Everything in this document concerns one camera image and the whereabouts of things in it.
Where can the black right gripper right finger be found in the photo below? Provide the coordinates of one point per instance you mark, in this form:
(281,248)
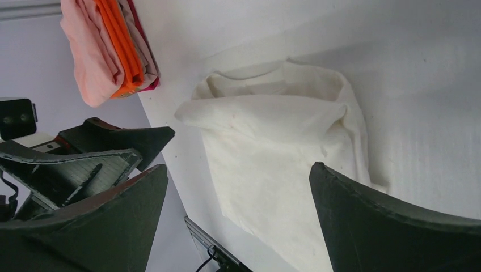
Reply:
(367,230)

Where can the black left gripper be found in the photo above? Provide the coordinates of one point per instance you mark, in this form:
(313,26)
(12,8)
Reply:
(108,155)

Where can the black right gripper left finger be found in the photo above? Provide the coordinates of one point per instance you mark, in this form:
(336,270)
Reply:
(110,231)

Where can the cream white t shirt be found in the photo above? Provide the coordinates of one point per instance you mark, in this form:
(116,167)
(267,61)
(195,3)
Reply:
(263,134)

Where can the pink folded t shirt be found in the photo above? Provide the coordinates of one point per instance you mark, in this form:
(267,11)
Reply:
(97,68)

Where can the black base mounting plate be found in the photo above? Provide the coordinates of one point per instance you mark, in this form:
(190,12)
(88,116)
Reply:
(226,261)

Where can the orange folded t shirt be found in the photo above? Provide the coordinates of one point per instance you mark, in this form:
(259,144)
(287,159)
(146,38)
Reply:
(124,47)

